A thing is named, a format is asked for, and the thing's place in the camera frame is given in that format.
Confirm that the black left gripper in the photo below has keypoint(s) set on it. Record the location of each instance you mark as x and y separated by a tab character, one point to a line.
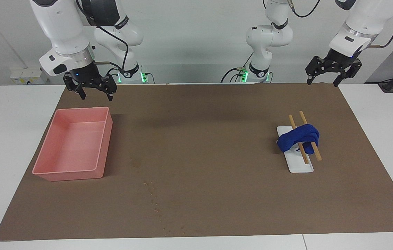
340	59

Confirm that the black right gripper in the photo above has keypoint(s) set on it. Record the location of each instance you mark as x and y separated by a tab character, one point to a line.
82	74

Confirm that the blue towel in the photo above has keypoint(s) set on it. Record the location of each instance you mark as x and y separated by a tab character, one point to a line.
297	137

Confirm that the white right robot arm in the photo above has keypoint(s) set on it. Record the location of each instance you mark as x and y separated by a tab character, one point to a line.
61	27

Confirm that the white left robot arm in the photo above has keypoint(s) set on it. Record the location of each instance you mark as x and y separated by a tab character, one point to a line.
362	21

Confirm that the white towel rack wooden rods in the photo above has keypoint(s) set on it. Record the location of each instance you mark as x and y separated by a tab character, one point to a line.
298	163

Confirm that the pink plastic bin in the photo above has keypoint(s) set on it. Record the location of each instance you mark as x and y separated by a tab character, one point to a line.
75	146

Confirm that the brown table mat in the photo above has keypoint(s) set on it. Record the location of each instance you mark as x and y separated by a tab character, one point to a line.
196	173

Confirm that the white wall socket box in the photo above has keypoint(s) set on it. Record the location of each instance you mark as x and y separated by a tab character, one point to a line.
26	75

